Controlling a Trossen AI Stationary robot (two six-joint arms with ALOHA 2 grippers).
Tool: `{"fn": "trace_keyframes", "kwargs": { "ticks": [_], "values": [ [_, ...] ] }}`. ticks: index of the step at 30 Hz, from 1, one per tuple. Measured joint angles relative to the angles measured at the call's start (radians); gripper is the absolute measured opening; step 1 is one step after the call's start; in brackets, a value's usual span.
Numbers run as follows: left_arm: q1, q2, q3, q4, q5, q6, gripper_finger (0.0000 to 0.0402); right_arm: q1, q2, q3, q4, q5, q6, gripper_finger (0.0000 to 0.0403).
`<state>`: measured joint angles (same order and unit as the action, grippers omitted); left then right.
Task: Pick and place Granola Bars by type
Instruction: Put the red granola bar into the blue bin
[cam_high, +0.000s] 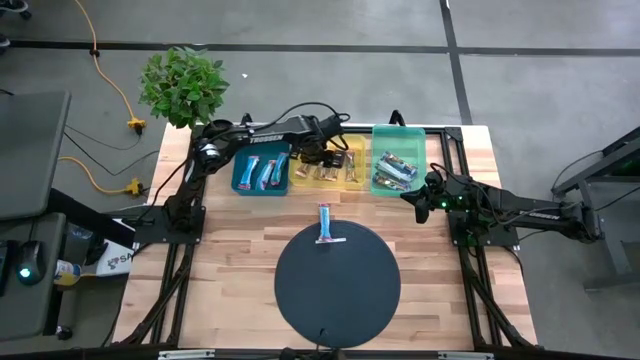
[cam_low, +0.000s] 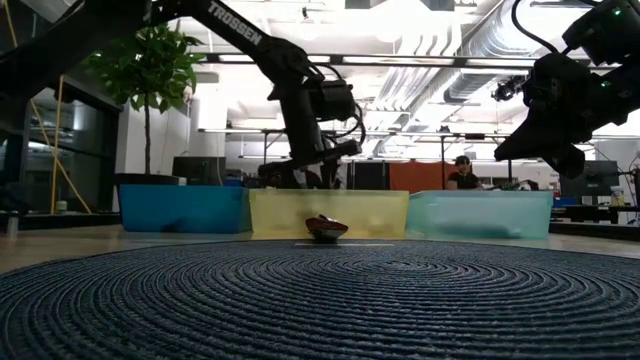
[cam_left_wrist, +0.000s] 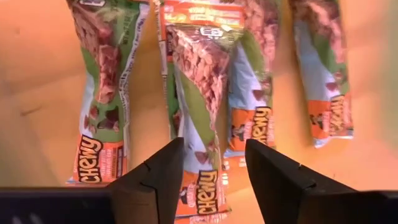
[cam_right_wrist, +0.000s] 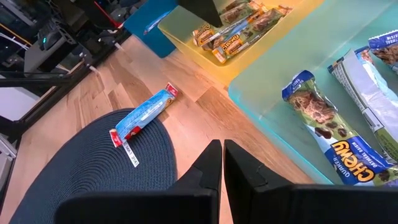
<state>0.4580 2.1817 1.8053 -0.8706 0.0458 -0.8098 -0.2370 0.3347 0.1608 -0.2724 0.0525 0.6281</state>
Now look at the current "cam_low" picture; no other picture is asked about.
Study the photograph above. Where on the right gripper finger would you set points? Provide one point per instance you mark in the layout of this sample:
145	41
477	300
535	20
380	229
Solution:
520	142
567	160

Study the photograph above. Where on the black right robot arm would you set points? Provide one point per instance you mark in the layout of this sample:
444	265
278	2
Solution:
610	30

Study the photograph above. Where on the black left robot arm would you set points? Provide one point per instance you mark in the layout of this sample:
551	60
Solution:
240	27

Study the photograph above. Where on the blue granola bar red ends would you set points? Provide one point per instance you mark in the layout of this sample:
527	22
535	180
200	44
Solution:
326	230

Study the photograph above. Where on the black monitor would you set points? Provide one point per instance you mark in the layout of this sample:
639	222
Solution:
197	171
587	177

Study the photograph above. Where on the yellow translucent plastic bin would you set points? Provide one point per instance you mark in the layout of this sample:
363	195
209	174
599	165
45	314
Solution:
370	215

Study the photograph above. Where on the person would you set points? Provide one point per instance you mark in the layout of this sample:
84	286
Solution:
462	177

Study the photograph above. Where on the green translucent plastic bin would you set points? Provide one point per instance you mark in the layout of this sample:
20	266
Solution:
480	212

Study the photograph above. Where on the orange partition panel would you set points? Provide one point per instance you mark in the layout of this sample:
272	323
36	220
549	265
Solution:
420	176

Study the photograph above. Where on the round dark woven placemat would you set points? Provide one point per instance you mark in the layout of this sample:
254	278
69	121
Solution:
320	310

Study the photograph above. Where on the blue plastic bin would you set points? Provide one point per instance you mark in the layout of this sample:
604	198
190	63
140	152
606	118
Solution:
185	210

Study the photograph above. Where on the black plant pot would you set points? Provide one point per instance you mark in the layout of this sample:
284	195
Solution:
145	179

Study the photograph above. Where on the green leafy plant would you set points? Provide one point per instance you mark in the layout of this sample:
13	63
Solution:
145	65

